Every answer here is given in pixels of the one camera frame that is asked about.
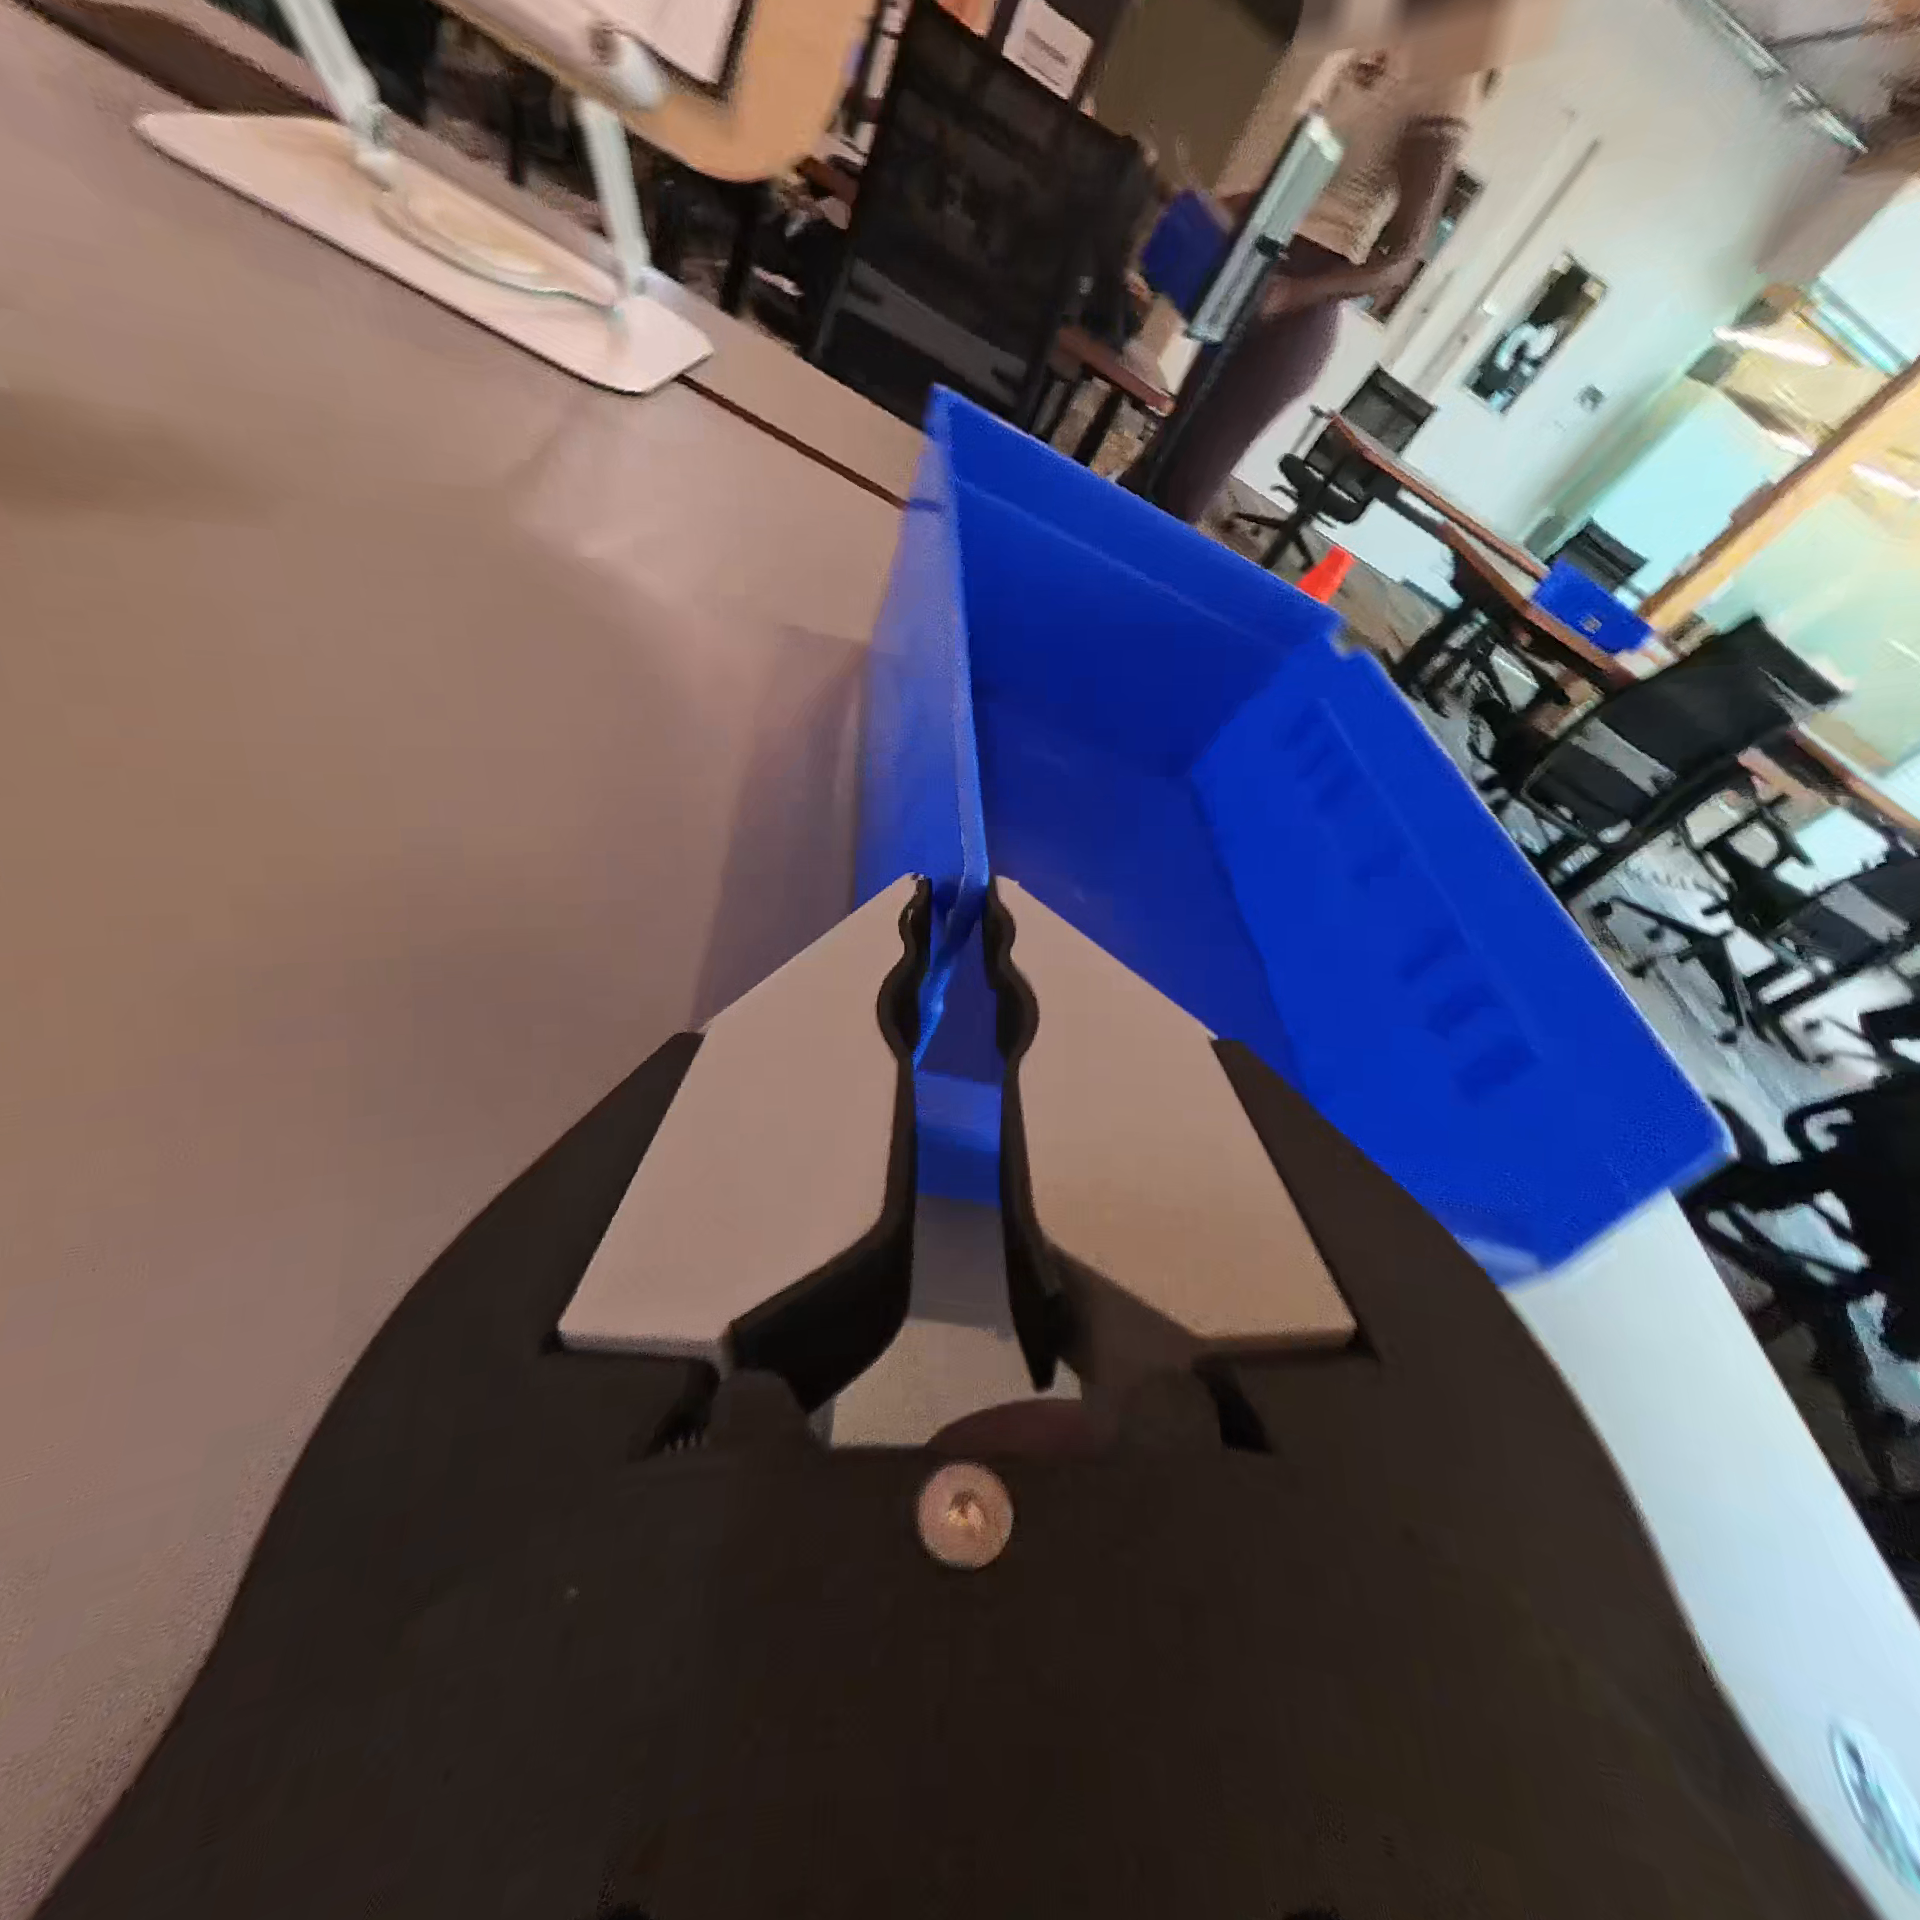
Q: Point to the brown wooden desk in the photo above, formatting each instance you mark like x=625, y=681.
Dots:
x=1478, y=547

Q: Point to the blue plastic bin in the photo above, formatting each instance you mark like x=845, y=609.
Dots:
x=1594, y=609
x=1186, y=254
x=1141, y=720

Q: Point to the black mesh chair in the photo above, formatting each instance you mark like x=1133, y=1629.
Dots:
x=974, y=225

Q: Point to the orange traffic cone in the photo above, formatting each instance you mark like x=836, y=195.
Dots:
x=1327, y=581

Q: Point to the metal desk grommet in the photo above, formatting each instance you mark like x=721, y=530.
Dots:
x=1887, y=1800

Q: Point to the black office chair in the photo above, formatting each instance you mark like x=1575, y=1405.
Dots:
x=1695, y=720
x=1373, y=421
x=1845, y=1184

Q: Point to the white board stand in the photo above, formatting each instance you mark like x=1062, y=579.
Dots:
x=494, y=322

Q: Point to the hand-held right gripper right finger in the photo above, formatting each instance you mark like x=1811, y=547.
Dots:
x=1171, y=1184

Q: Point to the dark wall poster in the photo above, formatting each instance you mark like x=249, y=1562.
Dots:
x=1531, y=338

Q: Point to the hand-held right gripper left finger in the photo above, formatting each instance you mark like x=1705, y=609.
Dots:
x=750, y=1170

